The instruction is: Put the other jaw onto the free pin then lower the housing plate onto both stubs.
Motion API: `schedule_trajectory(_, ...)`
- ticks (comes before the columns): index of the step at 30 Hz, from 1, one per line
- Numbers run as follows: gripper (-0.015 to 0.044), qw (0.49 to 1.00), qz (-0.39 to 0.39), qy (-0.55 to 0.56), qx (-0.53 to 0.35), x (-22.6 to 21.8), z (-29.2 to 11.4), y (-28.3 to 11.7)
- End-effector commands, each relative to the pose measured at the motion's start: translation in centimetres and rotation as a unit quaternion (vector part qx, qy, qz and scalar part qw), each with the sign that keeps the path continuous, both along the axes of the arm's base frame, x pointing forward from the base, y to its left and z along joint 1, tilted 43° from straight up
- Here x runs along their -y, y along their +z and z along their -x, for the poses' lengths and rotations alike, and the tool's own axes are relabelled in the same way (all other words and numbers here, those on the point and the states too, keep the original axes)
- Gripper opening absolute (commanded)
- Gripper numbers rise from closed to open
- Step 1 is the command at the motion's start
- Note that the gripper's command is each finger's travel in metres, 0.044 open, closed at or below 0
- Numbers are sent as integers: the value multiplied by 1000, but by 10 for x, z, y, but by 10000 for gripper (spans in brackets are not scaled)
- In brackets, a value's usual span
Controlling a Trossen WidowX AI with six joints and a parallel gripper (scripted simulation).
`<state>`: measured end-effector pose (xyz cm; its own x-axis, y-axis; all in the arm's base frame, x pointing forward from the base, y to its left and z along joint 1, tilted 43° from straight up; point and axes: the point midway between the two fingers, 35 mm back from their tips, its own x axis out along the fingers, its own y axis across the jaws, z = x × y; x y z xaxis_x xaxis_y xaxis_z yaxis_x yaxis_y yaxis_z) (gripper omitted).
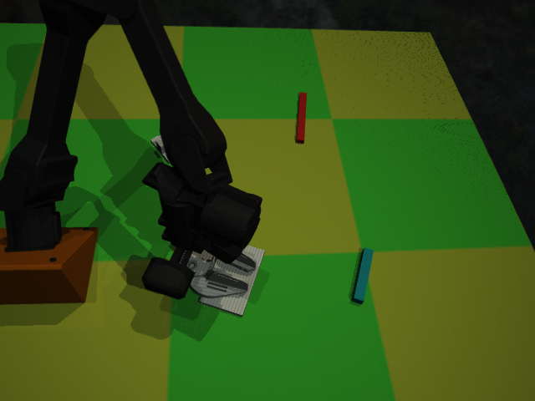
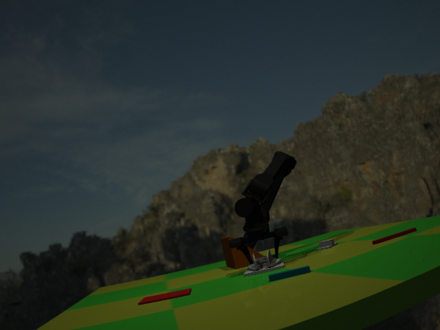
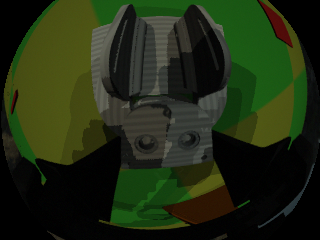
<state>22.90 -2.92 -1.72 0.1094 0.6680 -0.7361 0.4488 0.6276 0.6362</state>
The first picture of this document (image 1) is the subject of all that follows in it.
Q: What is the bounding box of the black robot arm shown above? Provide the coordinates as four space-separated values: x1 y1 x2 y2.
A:
0 0 262 264

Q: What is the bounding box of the dark red long bar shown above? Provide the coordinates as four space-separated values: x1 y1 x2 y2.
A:
296 92 307 144

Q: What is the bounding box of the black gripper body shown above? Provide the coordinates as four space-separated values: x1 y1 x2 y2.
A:
141 212 202 300

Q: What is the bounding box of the teal rectangular bar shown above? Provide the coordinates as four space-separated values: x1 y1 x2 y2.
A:
352 248 374 305

